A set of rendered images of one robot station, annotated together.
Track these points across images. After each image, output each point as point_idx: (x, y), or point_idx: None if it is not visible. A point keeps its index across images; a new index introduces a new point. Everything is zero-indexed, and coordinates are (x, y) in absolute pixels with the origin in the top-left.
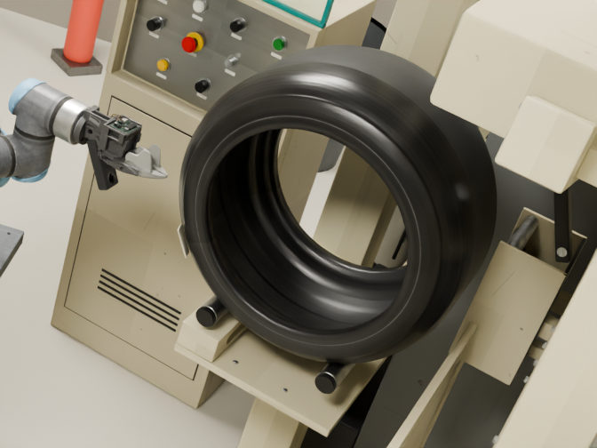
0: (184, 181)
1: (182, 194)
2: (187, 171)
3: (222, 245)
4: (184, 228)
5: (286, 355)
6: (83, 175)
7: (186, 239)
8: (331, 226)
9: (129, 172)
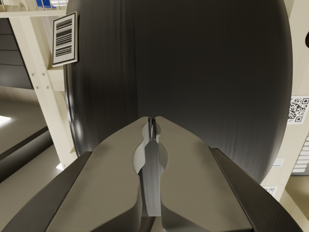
0: (76, 141)
1: (73, 122)
2: (77, 155)
3: None
4: (71, 62)
5: None
6: None
7: (77, 32)
8: None
9: (59, 181)
